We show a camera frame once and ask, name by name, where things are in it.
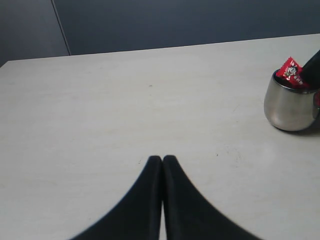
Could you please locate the red candy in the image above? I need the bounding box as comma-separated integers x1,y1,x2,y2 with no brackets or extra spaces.
275,56,310,89

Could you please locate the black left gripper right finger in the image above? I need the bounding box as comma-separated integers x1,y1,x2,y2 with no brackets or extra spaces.
162,155,253,240

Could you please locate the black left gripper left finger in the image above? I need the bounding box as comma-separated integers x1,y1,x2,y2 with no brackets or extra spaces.
73,155,162,240

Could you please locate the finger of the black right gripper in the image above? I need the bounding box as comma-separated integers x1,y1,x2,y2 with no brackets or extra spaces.
300,50,320,88

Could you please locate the stainless steel cup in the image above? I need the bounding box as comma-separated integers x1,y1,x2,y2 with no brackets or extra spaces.
264,71,320,132

